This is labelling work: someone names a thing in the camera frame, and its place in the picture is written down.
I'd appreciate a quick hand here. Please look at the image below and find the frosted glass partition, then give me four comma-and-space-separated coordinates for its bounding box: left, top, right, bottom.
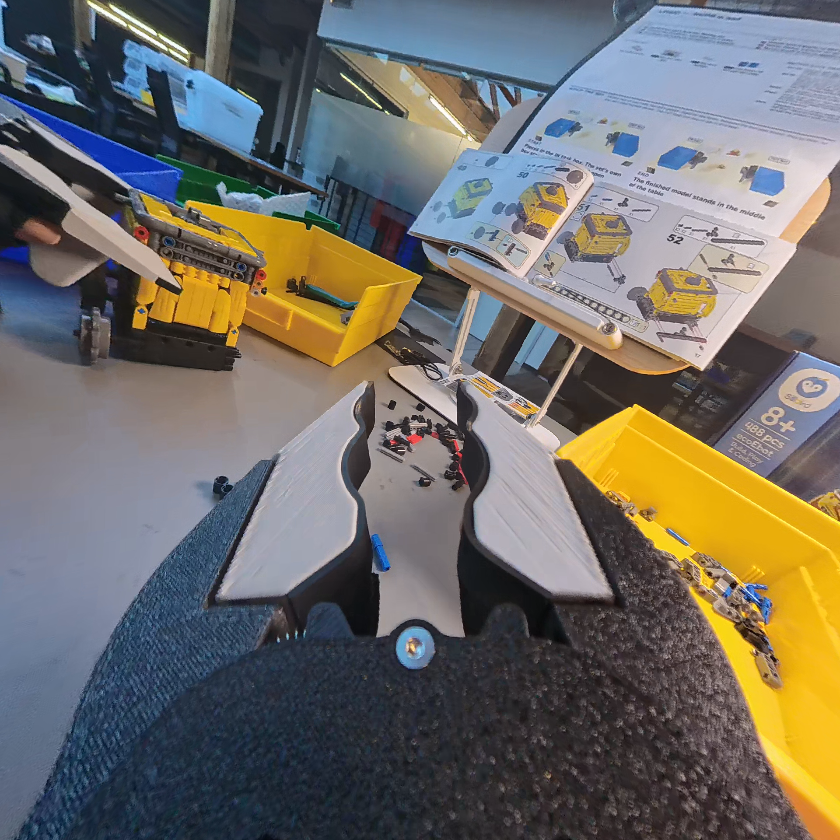
302, 86, 454, 217

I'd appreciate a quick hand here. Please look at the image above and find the printed picture sheet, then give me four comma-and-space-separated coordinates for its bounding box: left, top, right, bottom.
506, 7, 840, 244

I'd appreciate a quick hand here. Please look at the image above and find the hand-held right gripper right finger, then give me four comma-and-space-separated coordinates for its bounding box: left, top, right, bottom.
456, 381, 618, 624

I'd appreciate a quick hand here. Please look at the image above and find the open instruction booklet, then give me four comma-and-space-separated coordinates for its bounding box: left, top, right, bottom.
410, 149, 798, 371

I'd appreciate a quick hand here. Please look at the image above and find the yellow toy brick vehicle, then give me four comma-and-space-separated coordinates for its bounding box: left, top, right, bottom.
77, 191, 267, 371

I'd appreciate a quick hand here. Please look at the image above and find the blue plastic bin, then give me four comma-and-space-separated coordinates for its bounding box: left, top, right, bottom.
0, 95, 182, 263

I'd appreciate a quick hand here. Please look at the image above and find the green plastic bin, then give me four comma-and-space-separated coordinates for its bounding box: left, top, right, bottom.
155, 155, 342, 237

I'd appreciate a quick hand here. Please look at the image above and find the building instruction booklet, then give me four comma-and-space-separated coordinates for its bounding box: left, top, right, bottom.
466, 372, 542, 424

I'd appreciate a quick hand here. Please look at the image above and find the black cable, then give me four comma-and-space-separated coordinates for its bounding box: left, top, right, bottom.
381, 335, 447, 376

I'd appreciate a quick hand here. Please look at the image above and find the person's left hand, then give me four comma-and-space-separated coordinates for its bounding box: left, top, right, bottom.
14, 217, 64, 252

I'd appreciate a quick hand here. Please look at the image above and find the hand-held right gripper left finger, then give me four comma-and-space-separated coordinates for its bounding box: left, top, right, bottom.
214, 381, 378, 624

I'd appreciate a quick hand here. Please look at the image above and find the pile of grey brick pieces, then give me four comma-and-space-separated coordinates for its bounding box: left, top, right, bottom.
604, 489, 788, 690

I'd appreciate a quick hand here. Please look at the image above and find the beige stand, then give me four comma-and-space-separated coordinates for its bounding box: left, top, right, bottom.
423, 92, 830, 434

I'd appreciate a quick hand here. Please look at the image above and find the dark long table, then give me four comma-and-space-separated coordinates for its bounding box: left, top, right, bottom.
178, 125, 329, 200

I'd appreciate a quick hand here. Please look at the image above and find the white storage box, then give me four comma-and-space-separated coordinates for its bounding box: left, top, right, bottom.
168, 63, 263, 156

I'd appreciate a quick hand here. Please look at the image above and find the grey desk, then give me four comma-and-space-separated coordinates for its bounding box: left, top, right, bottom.
0, 256, 618, 840

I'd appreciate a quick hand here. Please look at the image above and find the teal and black brick tool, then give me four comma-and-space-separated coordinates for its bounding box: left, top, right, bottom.
287, 276, 358, 313

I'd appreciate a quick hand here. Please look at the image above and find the yellow plastic bin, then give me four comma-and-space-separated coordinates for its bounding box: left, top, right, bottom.
558, 405, 840, 840
188, 200, 424, 368

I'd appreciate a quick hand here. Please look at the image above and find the dark printed cardboard box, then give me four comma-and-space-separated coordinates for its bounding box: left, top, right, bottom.
713, 352, 840, 506

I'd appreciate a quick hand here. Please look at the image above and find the pile of small brick pieces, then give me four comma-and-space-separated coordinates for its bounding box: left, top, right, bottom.
378, 401, 471, 493

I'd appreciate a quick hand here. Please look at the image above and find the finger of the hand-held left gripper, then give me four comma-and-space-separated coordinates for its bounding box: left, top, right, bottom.
0, 145, 182, 294
0, 112, 132, 194

